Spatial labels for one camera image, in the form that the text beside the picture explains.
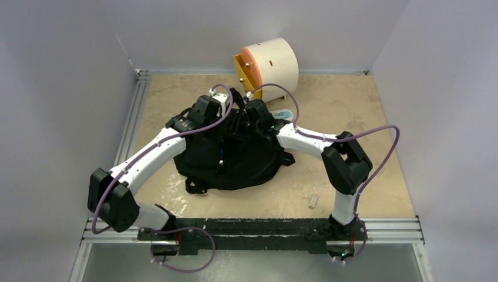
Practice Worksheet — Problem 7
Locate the black student backpack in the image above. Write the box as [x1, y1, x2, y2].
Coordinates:
[174, 88, 295, 194]

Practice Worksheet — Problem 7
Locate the grey marker cap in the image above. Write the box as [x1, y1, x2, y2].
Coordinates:
[308, 194, 319, 209]

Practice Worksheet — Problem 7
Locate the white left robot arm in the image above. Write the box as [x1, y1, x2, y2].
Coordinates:
[88, 91, 234, 240]

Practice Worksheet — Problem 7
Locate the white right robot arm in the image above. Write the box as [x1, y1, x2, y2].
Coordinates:
[244, 99, 373, 239]

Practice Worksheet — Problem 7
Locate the blue scissors blister pack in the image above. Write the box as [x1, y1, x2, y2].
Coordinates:
[271, 109, 294, 122]

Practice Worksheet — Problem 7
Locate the cream cylindrical drawer box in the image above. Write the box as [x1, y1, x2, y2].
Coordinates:
[238, 38, 299, 102]

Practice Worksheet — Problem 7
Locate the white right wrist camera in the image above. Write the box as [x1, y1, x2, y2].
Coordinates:
[245, 92, 254, 101]

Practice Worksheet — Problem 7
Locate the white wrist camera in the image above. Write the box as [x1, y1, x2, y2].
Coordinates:
[209, 89, 231, 117]
[245, 92, 254, 101]

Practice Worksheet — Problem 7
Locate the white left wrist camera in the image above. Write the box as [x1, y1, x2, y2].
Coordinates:
[209, 89, 231, 117]

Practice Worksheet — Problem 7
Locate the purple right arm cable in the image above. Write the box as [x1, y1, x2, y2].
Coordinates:
[247, 82, 401, 266]

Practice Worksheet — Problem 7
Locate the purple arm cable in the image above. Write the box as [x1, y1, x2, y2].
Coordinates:
[91, 83, 234, 274]
[247, 82, 401, 266]

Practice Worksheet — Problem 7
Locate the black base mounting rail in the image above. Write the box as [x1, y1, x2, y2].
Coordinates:
[137, 217, 368, 258]

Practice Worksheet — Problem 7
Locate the aluminium table frame rail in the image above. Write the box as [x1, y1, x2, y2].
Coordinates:
[70, 69, 153, 281]

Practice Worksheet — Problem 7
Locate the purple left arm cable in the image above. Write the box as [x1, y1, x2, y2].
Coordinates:
[91, 83, 234, 274]

